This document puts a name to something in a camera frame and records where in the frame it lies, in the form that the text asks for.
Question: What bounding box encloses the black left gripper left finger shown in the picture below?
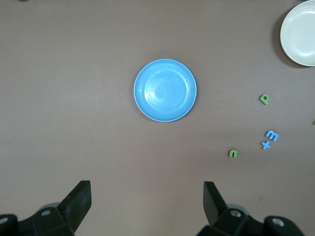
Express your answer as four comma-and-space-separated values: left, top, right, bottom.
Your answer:
0, 180, 92, 236

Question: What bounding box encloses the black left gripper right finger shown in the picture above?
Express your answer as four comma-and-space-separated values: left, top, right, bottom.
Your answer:
196, 181, 306, 236

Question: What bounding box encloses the blue lowercase letter m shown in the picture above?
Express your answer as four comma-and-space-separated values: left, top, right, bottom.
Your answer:
264, 130, 280, 142

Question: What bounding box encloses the green lowercase letter p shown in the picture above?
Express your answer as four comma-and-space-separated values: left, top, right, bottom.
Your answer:
258, 94, 271, 106

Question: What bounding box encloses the brown table cover mat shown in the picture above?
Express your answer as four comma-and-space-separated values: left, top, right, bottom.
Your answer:
0, 0, 315, 236

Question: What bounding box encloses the blue plate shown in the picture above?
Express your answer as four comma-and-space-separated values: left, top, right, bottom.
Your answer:
133, 59, 197, 123

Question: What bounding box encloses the cream plate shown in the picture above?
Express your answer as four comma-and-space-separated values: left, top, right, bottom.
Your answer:
280, 0, 315, 67

